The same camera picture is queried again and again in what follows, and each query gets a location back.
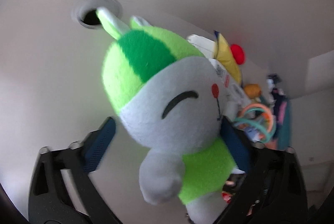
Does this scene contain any yellow snack bag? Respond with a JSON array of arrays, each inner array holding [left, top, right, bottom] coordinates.
[[214, 31, 242, 85]]

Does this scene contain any navy patterned blanket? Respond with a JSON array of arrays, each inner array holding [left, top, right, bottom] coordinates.
[[267, 74, 288, 139]]

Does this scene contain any red plush heart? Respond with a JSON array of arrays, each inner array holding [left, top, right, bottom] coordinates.
[[230, 44, 246, 65]]

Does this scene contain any desk cable grommet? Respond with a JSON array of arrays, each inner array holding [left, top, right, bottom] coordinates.
[[71, 0, 123, 29]]

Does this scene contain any colourful cable bundle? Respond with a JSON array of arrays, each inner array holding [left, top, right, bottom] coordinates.
[[233, 102, 277, 144]]

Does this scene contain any green white plush bunny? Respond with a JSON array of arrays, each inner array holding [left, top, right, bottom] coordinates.
[[97, 8, 237, 223]]

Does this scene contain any brown bear plush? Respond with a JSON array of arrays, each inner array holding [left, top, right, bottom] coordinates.
[[243, 84, 262, 99]]

